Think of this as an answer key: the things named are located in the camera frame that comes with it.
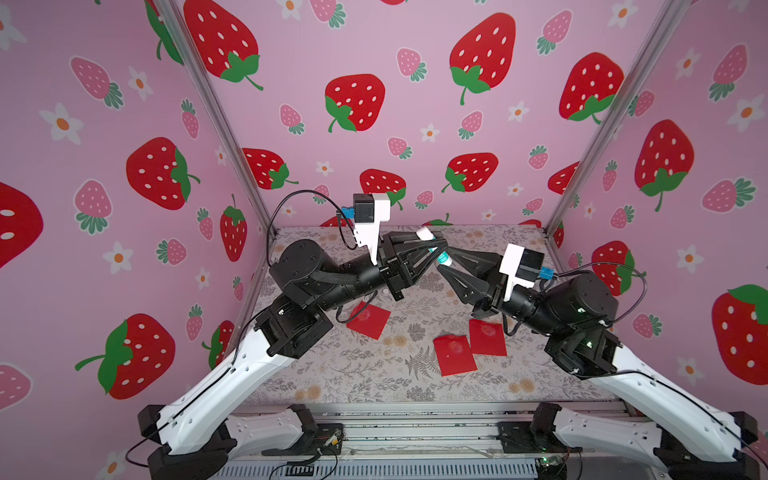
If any white green glue stick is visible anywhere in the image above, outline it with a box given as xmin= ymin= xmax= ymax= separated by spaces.
xmin=437 ymin=250 xmax=453 ymax=266

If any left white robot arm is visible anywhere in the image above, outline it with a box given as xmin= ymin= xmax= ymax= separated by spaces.
xmin=138 ymin=232 xmax=447 ymax=479

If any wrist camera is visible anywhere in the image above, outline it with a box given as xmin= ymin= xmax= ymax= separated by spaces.
xmin=499 ymin=244 xmax=554 ymax=301
xmin=342 ymin=193 xmax=391 ymax=266

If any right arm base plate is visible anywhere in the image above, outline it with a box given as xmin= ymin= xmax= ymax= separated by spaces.
xmin=497 ymin=420 xmax=583 ymax=454

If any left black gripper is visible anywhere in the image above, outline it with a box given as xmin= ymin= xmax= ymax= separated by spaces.
xmin=305 ymin=237 xmax=433 ymax=322

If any red envelope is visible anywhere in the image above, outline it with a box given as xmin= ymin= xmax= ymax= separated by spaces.
xmin=346 ymin=302 xmax=391 ymax=340
xmin=433 ymin=335 xmax=477 ymax=377
xmin=469 ymin=319 xmax=507 ymax=357

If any floral patterned table mat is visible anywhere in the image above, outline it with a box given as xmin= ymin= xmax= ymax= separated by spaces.
xmin=230 ymin=224 xmax=619 ymax=404

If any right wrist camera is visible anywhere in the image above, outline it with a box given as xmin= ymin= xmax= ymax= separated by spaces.
xmin=499 ymin=244 xmax=554 ymax=301

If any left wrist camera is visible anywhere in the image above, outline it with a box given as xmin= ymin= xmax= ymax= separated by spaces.
xmin=342 ymin=193 xmax=391 ymax=266

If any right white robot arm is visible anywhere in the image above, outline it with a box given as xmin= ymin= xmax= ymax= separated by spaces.
xmin=438 ymin=245 xmax=767 ymax=479

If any right aluminium frame post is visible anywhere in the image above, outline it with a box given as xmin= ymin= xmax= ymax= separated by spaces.
xmin=543 ymin=0 xmax=690 ymax=240

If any white glue stick cap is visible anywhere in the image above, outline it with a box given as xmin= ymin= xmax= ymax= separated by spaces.
xmin=416 ymin=227 xmax=435 ymax=241

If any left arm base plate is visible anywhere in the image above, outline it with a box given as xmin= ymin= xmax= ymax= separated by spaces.
xmin=261 ymin=423 xmax=345 ymax=457

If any aluminium frame post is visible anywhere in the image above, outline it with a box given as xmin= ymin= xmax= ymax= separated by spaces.
xmin=543 ymin=0 xmax=690 ymax=240
xmin=156 ymin=0 xmax=276 ymax=239

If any left aluminium frame post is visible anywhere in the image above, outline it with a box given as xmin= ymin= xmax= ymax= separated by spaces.
xmin=156 ymin=0 xmax=276 ymax=239

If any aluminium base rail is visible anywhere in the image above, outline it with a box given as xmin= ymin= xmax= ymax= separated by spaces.
xmin=170 ymin=400 xmax=679 ymax=480

